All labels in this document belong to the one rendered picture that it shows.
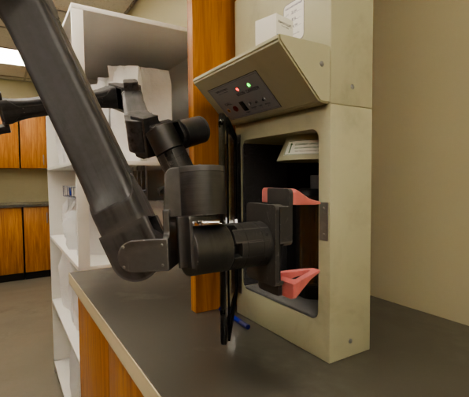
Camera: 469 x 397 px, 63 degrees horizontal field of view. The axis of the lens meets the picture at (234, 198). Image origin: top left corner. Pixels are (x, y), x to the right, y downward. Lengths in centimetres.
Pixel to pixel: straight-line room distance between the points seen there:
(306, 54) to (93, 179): 41
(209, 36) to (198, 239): 70
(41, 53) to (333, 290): 58
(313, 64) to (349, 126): 13
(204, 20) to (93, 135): 63
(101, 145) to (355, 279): 52
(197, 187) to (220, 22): 69
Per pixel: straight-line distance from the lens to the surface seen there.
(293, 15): 83
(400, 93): 116
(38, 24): 53
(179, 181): 44
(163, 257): 42
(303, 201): 50
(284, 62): 68
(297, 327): 82
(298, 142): 81
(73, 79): 49
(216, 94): 88
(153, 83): 206
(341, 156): 72
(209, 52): 102
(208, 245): 43
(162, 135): 73
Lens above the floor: 128
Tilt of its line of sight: 3 degrees down
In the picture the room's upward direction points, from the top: straight up
